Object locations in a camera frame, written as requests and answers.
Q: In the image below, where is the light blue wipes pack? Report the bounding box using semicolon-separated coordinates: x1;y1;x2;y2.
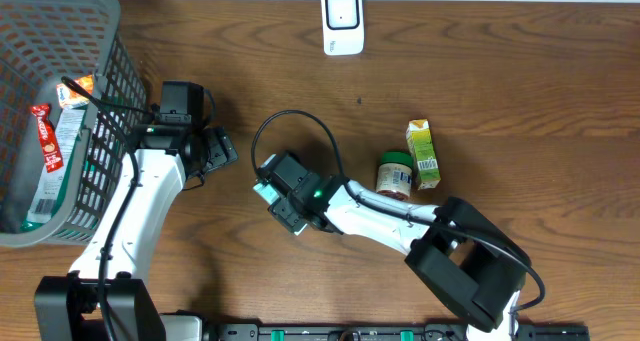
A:
253;181;307;236

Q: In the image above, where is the green lid spread jar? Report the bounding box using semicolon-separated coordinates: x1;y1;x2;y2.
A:
375;151;413;201

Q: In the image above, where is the green yellow juice carton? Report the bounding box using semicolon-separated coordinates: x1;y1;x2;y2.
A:
406;119;441;190

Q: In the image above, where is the green 3M gloves package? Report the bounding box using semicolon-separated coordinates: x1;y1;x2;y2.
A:
21;109;85;231

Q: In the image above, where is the orange Kleenex tissue pack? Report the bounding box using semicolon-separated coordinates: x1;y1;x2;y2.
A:
56;75;94;109

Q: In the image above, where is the red snack bar wrapper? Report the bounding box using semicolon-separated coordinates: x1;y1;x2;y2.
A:
30;104;64;173

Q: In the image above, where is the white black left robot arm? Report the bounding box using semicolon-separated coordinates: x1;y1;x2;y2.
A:
34;124;238;340

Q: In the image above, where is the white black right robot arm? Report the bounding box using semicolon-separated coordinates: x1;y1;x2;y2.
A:
254;172;535;340

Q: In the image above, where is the white barcode scanner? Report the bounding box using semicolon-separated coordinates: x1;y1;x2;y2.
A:
321;0;365;56

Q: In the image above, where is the grey plastic mesh basket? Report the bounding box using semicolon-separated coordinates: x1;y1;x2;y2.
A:
1;0;147;248

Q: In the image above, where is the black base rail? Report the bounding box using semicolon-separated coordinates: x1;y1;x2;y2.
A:
159;322;591;341

